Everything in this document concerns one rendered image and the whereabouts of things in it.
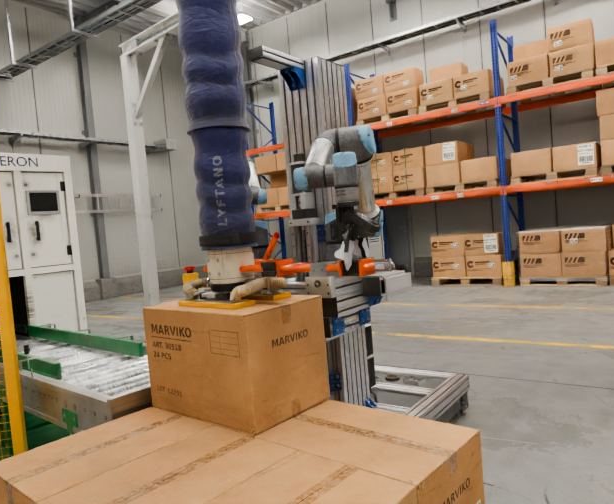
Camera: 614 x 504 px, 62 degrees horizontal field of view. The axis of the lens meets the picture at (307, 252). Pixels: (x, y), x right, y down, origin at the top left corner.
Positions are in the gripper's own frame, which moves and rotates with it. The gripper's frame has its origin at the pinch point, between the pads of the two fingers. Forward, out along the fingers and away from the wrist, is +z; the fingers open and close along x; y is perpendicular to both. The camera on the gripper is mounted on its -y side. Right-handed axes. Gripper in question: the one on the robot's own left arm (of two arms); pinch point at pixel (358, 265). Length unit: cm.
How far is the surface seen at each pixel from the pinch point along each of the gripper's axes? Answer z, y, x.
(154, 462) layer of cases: 53, 45, 50
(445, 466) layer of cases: 55, -27, 5
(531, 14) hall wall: -352, 190, -835
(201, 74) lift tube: -71, 54, 11
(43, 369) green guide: 48, 187, 26
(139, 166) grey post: -92, 378, -158
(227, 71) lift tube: -72, 48, 4
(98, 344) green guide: 48, 218, -20
